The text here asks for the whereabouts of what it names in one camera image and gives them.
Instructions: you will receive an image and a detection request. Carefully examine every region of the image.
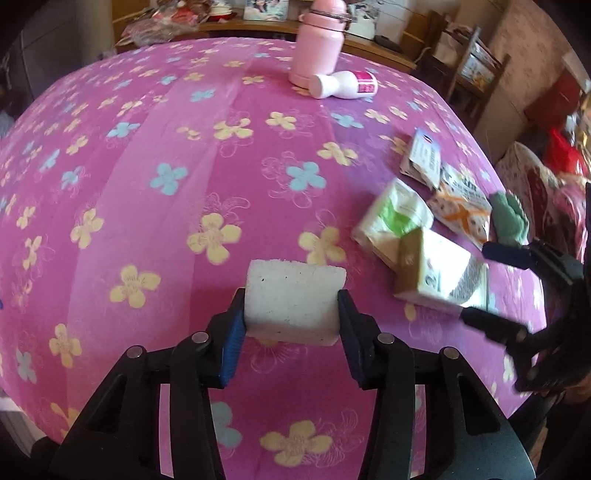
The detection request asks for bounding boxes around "bright red bag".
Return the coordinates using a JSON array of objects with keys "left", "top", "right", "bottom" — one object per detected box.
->
[{"left": 545, "top": 128, "right": 587, "bottom": 174}]

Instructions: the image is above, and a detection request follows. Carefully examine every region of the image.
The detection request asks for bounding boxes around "wooden sideboard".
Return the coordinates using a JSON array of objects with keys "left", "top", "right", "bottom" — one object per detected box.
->
[{"left": 113, "top": 4, "right": 416, "bottom": 70}]

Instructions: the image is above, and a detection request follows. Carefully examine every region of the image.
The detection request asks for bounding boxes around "white sponge block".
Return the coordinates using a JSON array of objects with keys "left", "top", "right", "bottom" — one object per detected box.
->
[{"left": 244, "top": 258, "right": 347, "bottom": 344}]

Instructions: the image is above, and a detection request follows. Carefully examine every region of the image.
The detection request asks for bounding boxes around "white and olive barcode box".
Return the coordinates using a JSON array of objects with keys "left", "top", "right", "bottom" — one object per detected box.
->
[{"left": 392, "top": 227, "right": 490, "bottom": 315}]

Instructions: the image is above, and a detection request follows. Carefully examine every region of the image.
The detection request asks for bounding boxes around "green and white carton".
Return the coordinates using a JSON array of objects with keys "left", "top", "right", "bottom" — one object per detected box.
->
[{"left": 353, "top": 178, "right": 435, "bottom": 268}]

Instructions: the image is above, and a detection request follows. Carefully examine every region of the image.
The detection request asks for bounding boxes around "white and blue medicine box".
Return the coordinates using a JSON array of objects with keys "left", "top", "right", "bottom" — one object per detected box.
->
[{"left": 399, "top": 128, "right": 444, "bottom": 190}]

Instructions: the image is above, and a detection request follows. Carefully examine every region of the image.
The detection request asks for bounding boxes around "floral covered sofa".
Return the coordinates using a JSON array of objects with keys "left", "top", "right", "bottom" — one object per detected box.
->
[{"left": 496, "top": 141, "right": 591, "bottom": 259}]

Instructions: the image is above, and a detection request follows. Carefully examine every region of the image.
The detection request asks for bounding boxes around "pile of patterned cloths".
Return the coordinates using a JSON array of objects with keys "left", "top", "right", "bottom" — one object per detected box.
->
[{"left": 117, "top": 0, "right": 241, "bottom": 47}]

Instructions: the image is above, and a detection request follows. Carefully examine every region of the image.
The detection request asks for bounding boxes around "pink thermos bottle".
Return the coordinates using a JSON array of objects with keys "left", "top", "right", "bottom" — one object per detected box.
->
[{"left": 289, "top": 0, "right": 347, "bottom": 88}]

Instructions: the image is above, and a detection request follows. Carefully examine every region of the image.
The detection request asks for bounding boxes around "green fleece towel pink edge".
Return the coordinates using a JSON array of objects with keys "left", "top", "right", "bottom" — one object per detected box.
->
[{"left": 489, "top": 191, "right": 528, "bottom": 246}]

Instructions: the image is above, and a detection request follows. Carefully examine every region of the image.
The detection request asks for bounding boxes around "white pill bottle magenta label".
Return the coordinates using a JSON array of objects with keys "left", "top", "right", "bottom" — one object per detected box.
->
[{"left": 309, "top": 70, "right": 378, "bottom": 99}]

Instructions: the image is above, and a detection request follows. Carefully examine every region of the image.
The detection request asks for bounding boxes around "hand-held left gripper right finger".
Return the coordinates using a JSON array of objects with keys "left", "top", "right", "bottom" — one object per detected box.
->
[{"left": 337, "top": 291, "right": 539, "bottom": 480}]

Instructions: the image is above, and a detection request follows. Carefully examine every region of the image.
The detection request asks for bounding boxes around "purple floral tablecloth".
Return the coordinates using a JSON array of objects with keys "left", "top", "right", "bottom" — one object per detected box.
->
[{"left": 0, "top": 37, "right": 550, "bottom": 480}]

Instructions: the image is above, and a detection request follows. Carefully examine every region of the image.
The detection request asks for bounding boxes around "grey cabinet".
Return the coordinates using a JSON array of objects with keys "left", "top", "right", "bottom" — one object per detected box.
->
[{"left": 0, "top": 0, "right": 112, "bottom": 125}]

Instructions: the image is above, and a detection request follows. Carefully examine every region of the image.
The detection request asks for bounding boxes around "dark red cushion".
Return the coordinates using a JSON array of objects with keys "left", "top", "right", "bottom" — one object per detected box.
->
[{"left": 524, "top": 71, "right": 591, "bottom": 132}]

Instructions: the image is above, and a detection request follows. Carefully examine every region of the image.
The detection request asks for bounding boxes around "framed couple photo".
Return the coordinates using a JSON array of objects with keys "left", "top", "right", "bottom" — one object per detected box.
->
[{"left": 245, "top": 0, "right": 289, "bottom": 21}]

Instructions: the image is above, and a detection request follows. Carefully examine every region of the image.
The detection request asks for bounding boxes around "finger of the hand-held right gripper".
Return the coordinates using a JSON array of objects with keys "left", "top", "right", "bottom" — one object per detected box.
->
[
  {"left": 481, "top": 239, "right": 585, "bottom": 296},
  {"left": 459, "top": 305, "right": 537, "bottom": 354}
]

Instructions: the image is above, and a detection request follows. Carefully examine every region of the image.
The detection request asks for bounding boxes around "orange and white snack packet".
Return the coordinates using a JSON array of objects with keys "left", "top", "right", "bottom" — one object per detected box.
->
[{"left": 427, "top": 166, "right": 492, "bottom": 245}]

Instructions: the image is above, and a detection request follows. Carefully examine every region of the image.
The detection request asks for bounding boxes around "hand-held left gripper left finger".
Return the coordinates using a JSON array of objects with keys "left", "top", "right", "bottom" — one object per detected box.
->
[{"left": 50, "top": 287, "right": 247, "bottom": 480}]

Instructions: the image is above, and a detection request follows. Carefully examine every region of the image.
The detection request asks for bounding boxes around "dark wooden chair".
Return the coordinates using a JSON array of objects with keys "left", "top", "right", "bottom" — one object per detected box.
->
[{"left": 427, "top": 11, "right": 511, "bottom": 123}]

